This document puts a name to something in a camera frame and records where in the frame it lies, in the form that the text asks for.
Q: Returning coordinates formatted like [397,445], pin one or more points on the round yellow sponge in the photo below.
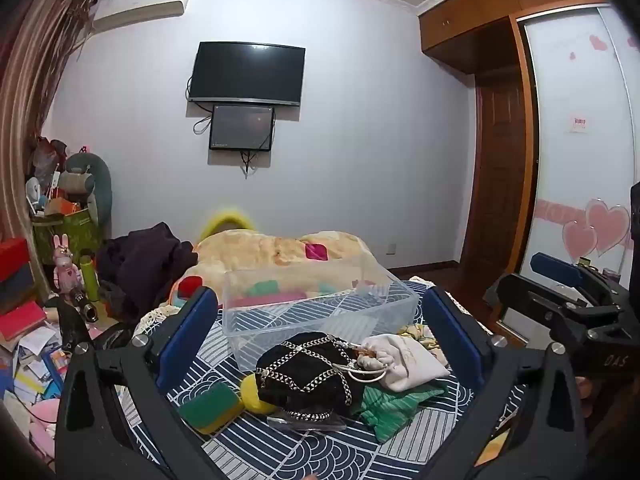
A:
[252,395]

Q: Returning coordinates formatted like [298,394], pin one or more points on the red box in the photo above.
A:
[12,257]

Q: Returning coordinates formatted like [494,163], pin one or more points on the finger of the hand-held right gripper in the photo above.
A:
[520,292]
[555,266]

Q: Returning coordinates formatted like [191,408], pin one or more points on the dark grey box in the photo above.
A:
[15,287]

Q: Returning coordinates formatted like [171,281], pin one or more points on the white sliding wardrobe door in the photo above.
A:
[575,170]

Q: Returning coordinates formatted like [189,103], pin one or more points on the green bottle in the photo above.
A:
[90,275]

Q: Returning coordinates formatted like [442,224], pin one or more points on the blue and white patterned bedsheet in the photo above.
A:
[300,452]

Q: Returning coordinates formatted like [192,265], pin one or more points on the pink heart stickers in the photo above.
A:
[605,227]

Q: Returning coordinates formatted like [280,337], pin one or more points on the green striped cloth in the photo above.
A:
[400,407]

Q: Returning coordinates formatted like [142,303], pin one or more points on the wall-mounted black television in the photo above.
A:
[246,72]

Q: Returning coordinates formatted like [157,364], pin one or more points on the wooden overhead cabinet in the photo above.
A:
[470,30]

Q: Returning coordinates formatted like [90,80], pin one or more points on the white crochet cloth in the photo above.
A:
[152,316]

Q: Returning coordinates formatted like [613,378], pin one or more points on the clear plastic storage box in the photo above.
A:
[320,310]

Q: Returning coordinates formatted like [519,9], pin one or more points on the green and yellow sponge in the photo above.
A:
[210,405]

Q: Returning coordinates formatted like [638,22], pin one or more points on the pile of papers and books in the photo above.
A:
[35,365]

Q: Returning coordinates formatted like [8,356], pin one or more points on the grey shark plush toy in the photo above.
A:
[92,180]

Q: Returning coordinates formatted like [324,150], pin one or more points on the brown wooden door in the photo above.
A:
[500,175]

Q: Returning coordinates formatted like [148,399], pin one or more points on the black cylinder device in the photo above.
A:
[84,304]

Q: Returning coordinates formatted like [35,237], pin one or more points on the floral yellow cloth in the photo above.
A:
[425,335]

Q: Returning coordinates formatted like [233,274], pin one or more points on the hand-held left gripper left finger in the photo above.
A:
[192,332]

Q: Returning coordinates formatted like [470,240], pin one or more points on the dark clothes pile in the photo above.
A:
[142,260]

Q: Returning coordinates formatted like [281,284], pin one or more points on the pink paper note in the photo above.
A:
[579,123]

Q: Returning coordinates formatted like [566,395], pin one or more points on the pink rabbit figure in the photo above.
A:
[65,267]

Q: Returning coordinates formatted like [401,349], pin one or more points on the beige patchwork blanket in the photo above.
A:
[270,250]

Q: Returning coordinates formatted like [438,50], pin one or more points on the white air conditioner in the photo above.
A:
[137,15]

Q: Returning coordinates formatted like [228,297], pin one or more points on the pink soft item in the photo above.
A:
[42,420]

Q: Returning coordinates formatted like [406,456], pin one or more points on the brown striped curtain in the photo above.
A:
[30,85]

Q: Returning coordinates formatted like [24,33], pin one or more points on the green patterned bag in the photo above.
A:
[70,235]

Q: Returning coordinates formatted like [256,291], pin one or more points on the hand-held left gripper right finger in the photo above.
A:
[455,332]

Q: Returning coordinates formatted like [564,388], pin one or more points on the yellow plush item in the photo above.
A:
[227,217]

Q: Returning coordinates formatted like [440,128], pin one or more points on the red book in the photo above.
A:
[22,320]

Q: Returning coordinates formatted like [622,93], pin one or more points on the small black wall monitor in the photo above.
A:
[241,127]

